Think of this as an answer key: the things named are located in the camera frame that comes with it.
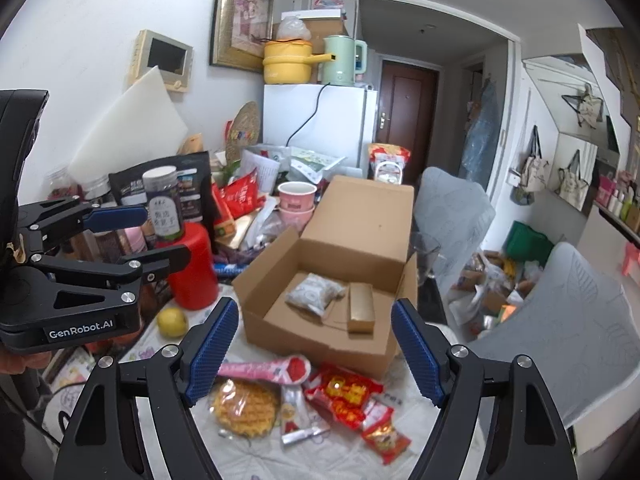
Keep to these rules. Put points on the row of cosmetic bottles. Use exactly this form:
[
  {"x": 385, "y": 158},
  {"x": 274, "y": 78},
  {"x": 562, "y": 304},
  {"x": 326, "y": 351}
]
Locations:
[{"x": 622, "y": 200}]

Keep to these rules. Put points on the white refrigerator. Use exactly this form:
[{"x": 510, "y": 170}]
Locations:
[{"x": 340, "y": 120}]

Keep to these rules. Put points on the yellow cooking pot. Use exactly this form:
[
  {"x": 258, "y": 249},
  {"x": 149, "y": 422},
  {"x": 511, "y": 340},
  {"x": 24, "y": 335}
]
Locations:
[{"x": 287, "y": 62}]

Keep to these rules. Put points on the red printed bag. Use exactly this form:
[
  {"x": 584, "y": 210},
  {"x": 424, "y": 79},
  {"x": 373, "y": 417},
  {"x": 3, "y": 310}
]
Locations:
[{"x": 395, "y": 152}]

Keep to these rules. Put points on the purple wrapper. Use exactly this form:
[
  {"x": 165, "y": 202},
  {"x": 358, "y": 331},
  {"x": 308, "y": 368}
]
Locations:
[{"x": 235, "y": 260}]

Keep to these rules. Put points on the white cutting board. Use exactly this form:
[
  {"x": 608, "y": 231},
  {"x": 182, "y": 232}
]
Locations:
[{"x": 130, "y": 125}]

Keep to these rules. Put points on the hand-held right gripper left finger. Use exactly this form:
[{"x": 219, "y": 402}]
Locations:
[{"x": 212, "y": 350}]

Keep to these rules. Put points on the small grey leaf-pattern chair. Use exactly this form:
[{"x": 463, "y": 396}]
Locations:
[{"x": 450, "y": 210}]

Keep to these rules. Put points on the white quilted printed tablecloth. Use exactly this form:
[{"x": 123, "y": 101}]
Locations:
[{"x": 340, "y": 455}]

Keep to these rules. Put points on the large red snack packet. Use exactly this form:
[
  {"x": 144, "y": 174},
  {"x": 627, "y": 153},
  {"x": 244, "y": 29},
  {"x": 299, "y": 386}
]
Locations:
[{"x": 342, "y": 392}]

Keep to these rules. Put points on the green bag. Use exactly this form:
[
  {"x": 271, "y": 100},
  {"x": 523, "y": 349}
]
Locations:
[{"x": 525, "y": 242}]

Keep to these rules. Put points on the yellow waffle snack packet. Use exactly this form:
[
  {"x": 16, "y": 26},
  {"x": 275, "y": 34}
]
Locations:
[{"x": 245, "y": 402}]

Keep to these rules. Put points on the brown door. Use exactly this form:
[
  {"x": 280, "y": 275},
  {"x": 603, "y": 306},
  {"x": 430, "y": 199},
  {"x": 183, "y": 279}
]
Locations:
[{"x": 405, "y": 105}]

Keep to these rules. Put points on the pink bottle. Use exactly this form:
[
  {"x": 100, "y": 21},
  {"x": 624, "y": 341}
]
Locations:
[{"x": 132, "y": 237}]

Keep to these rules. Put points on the blue plastic garment cover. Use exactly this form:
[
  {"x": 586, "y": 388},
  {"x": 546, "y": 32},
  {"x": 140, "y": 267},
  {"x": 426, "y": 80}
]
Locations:
[{"x": 480, "y": 132}]

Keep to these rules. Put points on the large grey leaf-pattern chair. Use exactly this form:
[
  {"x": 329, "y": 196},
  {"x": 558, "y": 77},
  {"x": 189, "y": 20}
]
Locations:
[{"x": 565, "y": 330}]

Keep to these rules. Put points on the clear plastic bag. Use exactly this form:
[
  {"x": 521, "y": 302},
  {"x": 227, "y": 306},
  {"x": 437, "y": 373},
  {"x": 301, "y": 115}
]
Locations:
[{"x": 292, "y": 27}]

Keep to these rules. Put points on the grey patterned snack packet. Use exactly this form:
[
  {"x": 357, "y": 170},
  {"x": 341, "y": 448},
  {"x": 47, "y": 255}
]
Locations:
[{"x": 312, "y": 295}]

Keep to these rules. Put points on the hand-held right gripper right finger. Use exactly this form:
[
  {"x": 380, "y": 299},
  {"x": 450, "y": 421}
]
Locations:
[{"x": 417, "y": 355}]

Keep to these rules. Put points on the small gold box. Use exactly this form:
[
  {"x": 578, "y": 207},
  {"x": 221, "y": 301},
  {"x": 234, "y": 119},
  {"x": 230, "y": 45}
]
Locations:
[{"x": 361, "y": 307}]

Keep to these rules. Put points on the brown kraft paper bag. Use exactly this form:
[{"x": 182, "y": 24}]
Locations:
[{"x": 192, "y": 144}]

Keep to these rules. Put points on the large cardboard carton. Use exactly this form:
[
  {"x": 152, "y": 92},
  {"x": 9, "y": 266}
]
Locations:
[{"x": 325, "y": 27}]

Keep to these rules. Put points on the clear plastic cup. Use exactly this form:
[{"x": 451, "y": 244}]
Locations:
[{"x": 425, "y": 255}]

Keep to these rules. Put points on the red foil bag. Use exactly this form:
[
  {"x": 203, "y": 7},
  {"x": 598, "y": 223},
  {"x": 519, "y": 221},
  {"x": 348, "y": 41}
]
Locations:
[{"x": 240, "y": 195}]

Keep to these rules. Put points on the white printed box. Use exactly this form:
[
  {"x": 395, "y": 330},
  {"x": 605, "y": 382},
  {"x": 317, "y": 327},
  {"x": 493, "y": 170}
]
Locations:
[{"x": 325, "y": 2}]

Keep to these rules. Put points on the clear jar red contents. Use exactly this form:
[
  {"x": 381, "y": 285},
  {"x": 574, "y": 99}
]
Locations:
[{"x": 62, "y": 185}]

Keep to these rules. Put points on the white cabinet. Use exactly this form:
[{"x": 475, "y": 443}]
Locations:
[{"x": 617, "y": 234}]

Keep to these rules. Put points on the gold framed picture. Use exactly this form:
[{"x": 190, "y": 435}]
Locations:
[{"x": 242, "y": 15}]

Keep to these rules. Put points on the small red snack packet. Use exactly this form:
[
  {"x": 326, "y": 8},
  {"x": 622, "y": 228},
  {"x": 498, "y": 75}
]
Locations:
[{"x": 385, "y": 437}]

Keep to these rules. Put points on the white printed paper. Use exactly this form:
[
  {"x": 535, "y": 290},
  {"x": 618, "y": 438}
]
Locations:
[{"x": 265, "y": 167}]

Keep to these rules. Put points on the brown cardboard box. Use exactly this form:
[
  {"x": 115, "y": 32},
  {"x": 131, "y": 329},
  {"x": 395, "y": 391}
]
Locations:
[{"x": 360, "y": 220}]

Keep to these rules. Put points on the red canister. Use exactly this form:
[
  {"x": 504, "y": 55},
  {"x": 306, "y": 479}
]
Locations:
[{"x": 192, "y": 270}]

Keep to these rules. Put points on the pink paper cup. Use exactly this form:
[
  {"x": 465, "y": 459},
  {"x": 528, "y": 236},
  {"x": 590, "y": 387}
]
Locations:
[
  {"x": 295, "y": 219},
  {"x": 297, "y": 195}
]

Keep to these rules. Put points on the green electric kettle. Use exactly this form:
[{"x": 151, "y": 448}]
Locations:
[{"x": 342, "y": 60}]

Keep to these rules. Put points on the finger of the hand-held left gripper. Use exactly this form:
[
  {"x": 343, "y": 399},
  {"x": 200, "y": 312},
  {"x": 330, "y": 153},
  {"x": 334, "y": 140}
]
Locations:
[
  {"x": 160, "y": 260},
  {"x": 120, "y": 217}
]

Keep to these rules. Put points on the gold foil packet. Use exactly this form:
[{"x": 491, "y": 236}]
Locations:
[{"x": 235, "y": 232}]

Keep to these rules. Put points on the yellow lemon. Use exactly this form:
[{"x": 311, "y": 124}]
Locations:
[{"x": 172, "y": 321}]

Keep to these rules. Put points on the cream wall intercom panel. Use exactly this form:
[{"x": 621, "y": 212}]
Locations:
[{"x": 162, "y": 57}]

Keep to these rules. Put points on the dark labelled jar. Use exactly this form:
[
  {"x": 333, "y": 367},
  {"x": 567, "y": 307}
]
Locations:
[{"x": 162, "y": 205}]

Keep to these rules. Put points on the green-white packet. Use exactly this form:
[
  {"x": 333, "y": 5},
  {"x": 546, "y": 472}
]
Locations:
[{"x": 315, "y": 165}]

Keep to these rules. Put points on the black food bag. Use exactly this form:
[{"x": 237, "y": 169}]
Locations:
[{"x": 197, "y": 170}]

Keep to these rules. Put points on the small white wall box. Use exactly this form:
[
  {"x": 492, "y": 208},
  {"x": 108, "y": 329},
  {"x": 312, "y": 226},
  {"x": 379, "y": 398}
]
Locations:
[{"x": 512, "y": 177}]

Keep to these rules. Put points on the round woven mat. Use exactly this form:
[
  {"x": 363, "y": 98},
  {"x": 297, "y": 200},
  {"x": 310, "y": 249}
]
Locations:
[{"x": 242, "y": 127}]

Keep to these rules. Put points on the clear red-label snack packet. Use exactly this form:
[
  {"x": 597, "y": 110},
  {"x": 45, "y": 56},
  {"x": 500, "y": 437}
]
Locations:
[{"x": 295, "y": 415}]

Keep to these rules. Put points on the pink snack packet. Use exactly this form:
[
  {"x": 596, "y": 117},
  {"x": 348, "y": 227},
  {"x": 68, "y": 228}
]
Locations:
[{"x": 265, "y": 370}]

